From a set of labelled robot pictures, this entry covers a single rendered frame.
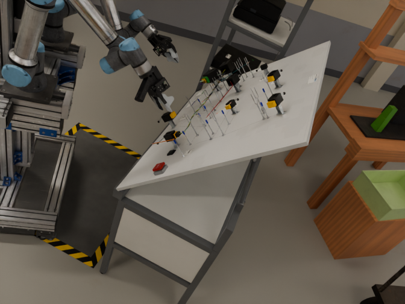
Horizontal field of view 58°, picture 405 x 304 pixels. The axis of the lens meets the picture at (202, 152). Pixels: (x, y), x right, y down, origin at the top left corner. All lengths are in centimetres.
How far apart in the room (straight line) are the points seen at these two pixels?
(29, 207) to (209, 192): 120
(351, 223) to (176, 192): 173
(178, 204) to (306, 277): 154
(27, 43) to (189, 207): 114
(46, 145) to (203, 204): 145
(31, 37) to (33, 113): 51
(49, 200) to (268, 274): 173
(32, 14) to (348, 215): 274
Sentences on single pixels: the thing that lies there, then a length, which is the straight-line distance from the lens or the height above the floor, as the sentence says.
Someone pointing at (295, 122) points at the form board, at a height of 158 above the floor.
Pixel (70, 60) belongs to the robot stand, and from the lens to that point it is 241.
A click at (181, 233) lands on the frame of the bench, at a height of 80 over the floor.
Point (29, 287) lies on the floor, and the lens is 261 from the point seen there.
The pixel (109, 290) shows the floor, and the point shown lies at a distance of 262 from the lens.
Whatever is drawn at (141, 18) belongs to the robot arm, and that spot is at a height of 147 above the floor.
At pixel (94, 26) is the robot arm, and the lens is 172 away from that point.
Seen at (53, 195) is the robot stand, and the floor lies 23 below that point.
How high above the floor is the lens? 236
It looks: 40 degrees down
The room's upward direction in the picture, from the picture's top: 24 degrees clockwise
